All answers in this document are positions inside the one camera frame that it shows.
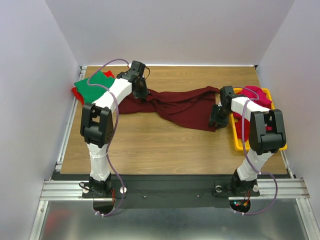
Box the maroon t shirt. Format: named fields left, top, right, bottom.
left=118, top=86, right=219, bottom=132

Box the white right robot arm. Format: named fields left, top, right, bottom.
left=208, top=86, right=287, bottom=196

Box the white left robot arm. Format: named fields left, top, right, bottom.
left=79, top=60, right=149, bottom=198

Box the red t shirt in tray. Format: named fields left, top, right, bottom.
left=233, top=112, right=273, bottom=142

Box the red folded t shirt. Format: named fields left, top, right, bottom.
left=71, top=70, right=116, bottom=106

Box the yellow plastic tray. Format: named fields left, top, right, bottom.
left=229, top=87, right=275, bottom=152

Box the magenta t shirt in tray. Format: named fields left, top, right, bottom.
left=237, top=85, right=272, bottom=109

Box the green folded t shirt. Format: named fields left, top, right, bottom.
left=74, top=70, right=115, bottom=105

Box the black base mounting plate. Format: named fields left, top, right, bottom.
left=49, top=174, right=261, bottom=210

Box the aluminium frame rail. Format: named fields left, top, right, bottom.
left=40, top=178, right=310, bottom=201

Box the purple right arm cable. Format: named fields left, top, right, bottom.
left=232, top=87, right=278, bottom=216

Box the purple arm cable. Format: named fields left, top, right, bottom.
left=232, top=87, right=278, bottom=216
left=87, top=58, right=130, bottom=218

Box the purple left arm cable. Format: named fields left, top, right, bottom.
left=87, top=58, right=130, bottom=218

